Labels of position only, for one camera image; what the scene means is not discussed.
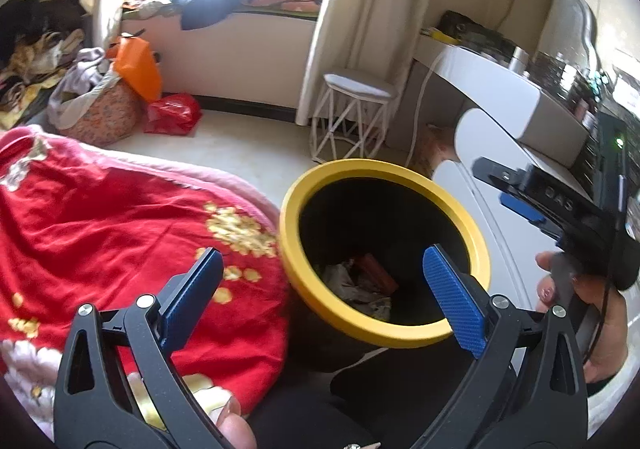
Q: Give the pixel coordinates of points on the small cylindrical bottle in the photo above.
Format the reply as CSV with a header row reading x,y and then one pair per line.
x,y
519,60

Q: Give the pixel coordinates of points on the pile of clothes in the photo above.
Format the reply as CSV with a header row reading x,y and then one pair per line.
x,y
35,44

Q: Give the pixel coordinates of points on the vanity mirror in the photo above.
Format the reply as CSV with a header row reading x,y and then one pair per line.
x,y
570,24

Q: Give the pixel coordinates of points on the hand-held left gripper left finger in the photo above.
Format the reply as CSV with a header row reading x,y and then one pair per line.
x,y
195,289

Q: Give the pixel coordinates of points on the person's left hand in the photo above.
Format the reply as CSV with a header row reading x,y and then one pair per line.
x,y
237,429

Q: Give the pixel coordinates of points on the white scalloped drawer cabinet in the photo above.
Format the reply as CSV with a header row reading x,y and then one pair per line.
x,y
465,139

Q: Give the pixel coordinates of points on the white vanity desk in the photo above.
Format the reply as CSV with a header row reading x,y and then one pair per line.
x,y
500,84

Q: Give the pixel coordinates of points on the red floral blanket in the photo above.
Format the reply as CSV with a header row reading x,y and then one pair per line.
x,y
100,229

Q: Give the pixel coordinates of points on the white printed plastic bag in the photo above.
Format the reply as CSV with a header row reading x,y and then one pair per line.
x,y
345,284

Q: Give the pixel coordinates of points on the person's right hand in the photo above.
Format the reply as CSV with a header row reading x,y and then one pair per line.
x,y
610,339

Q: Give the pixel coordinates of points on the red plastic bag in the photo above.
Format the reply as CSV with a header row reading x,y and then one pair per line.
x,y
172,114

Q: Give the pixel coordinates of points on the dark bag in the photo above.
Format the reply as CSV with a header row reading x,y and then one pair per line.
x,y
470,26

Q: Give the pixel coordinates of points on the wide cream curtain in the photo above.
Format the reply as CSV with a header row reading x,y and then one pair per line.
x,y
370,4

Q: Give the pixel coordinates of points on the yellow item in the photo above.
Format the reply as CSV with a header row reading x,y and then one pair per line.
x,y
432,31

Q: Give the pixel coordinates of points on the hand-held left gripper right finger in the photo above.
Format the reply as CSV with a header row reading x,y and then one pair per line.
x,y
452,299

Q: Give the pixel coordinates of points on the red plastic wrapper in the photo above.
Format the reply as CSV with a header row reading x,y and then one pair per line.
x,y
380,274

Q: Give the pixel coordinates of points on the white window seat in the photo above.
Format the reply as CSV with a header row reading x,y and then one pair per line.
x,y
240,59

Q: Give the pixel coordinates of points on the orange bag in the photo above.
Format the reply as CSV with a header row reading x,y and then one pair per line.
x,y
137,69

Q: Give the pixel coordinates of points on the dark cosmetics organizer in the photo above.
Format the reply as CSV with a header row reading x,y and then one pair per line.
x,y
560,79

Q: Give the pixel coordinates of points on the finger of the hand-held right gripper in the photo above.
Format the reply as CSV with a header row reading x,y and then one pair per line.
x,y
500,174
520,208

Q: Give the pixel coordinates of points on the grey white clothes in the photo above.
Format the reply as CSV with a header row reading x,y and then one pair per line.
x,y
80,74

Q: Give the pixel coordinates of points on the black bin with yellow rim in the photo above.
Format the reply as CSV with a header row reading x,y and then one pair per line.
x,y
380,168

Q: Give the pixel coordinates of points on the floral fabric basket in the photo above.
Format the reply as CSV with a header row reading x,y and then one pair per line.
x,y
105,114

